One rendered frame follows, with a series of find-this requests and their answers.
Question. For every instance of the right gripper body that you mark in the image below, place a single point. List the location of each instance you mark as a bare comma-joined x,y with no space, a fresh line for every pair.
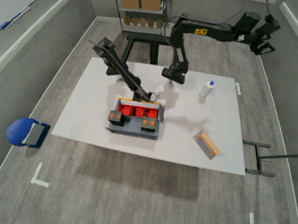
136,98

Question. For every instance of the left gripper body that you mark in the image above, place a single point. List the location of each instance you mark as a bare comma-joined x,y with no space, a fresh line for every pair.
255,39

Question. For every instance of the grey metal shelf rack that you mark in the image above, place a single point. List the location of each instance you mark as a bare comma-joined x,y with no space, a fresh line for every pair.
132,125

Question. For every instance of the red open bin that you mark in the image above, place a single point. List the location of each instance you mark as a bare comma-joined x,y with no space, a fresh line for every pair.
138,111
151,112
125,109

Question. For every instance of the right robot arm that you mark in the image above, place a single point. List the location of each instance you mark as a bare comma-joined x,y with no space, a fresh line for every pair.
116,66

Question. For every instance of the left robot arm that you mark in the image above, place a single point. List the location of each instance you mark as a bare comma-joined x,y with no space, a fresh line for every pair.
221,32

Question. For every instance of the white bottle with blue cap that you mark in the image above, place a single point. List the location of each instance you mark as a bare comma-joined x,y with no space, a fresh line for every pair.
207,88

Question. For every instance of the sanding float with wooden handle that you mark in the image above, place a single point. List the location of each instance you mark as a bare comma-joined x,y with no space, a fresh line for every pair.
209,148

